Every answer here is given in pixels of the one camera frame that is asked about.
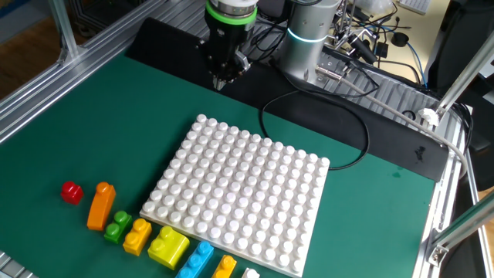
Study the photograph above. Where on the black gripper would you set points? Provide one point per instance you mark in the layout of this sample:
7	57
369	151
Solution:
225	42

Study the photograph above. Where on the orange curved block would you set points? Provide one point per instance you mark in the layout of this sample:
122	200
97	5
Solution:
101	208

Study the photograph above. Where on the small red block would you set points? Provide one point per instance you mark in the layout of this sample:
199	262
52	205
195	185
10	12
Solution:
72	193

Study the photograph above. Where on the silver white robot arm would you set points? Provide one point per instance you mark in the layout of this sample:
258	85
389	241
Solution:
308	38

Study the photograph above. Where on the white studded baseplate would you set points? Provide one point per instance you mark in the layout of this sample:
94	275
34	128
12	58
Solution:
239	193

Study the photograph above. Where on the green table mat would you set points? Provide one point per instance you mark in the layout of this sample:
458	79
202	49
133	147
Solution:
96	135

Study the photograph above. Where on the black base mat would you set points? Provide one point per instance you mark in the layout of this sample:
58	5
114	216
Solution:
386	143

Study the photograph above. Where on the black round puck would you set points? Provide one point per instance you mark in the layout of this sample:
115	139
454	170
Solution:
400	39

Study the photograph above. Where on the lime yellow sloped block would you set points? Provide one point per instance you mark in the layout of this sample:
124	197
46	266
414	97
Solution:
168	249

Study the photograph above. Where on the orange-yellow two-stud block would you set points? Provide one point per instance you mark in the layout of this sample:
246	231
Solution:
137	237

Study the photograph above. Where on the green two-stud block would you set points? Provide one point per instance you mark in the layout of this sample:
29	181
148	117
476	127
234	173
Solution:
117	228

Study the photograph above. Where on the blue three-stud block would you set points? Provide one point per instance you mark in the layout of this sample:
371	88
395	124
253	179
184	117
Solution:
195	260

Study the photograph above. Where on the aluminium slotted table deck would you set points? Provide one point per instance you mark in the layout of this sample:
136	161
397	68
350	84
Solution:
38	96

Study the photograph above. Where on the orange-yellow four-stud block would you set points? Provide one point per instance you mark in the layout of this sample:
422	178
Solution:
224	268

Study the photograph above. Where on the white four-stud block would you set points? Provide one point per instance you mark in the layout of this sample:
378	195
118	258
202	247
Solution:
251	273

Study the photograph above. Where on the white crumpled tape wad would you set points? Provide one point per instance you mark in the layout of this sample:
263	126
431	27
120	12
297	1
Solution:
428	117

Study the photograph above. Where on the black office chair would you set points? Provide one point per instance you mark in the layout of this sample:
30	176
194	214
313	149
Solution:
455	46

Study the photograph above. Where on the black cylindrical camera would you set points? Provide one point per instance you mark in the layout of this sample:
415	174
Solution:
361	48

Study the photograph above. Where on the aluminium frame post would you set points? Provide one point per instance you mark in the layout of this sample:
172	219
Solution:
63	31
467	69
463	228

